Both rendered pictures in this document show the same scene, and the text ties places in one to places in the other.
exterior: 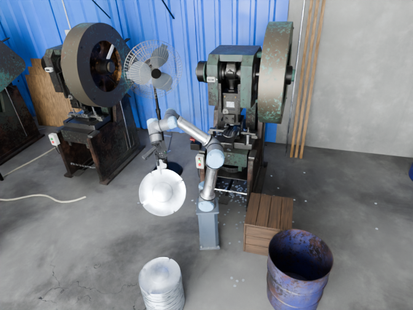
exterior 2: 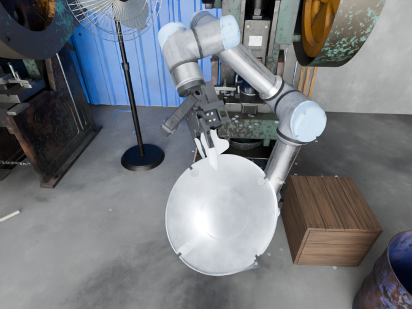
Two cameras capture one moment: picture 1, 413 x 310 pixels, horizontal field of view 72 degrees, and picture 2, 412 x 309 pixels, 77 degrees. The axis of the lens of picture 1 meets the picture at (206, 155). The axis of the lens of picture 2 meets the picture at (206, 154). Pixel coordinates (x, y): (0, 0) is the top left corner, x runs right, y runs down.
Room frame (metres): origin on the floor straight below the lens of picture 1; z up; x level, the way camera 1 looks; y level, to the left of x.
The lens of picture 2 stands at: (1.00, 0.44, 1.44)
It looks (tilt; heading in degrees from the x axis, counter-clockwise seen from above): 37 degrees down; 345
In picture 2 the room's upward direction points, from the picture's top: straight up
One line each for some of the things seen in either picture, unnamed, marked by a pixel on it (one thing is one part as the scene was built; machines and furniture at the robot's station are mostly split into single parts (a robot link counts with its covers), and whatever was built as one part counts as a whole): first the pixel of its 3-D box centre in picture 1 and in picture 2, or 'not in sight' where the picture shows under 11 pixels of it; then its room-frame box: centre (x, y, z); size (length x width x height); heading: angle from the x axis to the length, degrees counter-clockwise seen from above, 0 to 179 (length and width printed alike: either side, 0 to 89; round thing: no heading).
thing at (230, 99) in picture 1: (231, 105); (254, 43); (2.47, -0.26, 1.04); 0.17 x 0.15 x 0.30; 161
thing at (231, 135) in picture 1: (228, 142); (249, 103); (2.35, -0.21, 0.72); 0.25 x 0.14 x 0.14; 161
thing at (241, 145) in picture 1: (232, 137); (247, 97); (2.51, -0.27, 0.68); 0.45 x 0.30 x 0.06; 71
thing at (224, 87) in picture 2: (216, 128); (223, 86); (2.57, -0.11, 0.76); 0.17 x 0.06 x 0.10; 71
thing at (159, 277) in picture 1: (159, 275); not in sight; (1.23, 0.37, 0.33); 0.29 x 0.29 x 0.01
